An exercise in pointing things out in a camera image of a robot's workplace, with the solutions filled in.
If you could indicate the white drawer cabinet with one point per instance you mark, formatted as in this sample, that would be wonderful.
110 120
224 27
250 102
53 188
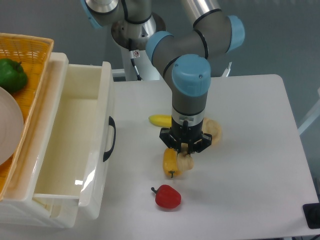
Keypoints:
18 205

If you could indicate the white open upper drawer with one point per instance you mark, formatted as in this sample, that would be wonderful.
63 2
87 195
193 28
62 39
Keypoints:
73 171

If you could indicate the red bell pepper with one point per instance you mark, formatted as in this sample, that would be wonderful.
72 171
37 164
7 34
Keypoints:
167 197

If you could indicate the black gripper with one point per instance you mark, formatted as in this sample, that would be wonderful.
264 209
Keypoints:
187 133

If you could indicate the beige round plate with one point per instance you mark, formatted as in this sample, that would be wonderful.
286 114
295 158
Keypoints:
11 125

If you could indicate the green bell pepper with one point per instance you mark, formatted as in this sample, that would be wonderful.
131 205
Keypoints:
12 75

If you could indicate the black drawer handle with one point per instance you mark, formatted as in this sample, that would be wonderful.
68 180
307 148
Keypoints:
111 139

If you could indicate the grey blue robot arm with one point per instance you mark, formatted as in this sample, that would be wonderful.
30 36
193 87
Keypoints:
182 62

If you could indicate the yellow banana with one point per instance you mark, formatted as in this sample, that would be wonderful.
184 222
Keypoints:
161 120

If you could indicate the yellow bell pepper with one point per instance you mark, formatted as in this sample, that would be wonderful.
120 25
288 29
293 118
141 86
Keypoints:
169 163

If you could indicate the black device at table edge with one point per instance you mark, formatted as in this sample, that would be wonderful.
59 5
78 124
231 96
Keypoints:
312 215

